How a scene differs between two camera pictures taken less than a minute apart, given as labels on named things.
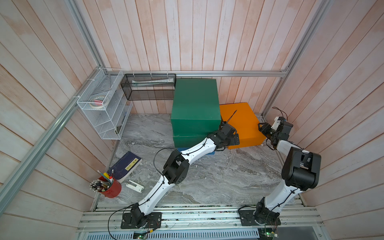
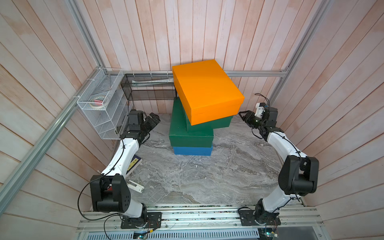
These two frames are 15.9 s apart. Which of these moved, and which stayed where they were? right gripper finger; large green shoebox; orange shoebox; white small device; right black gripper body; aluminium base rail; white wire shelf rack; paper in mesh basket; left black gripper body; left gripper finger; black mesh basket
Moved: right gripper finger; large green shoebox; orange shoebox; right black gripper body; left gripper finger; left black gripper body
Stayed: white small device; aluminium base rail; black mesh basket; paper in mesh basket; white wire shelf rack
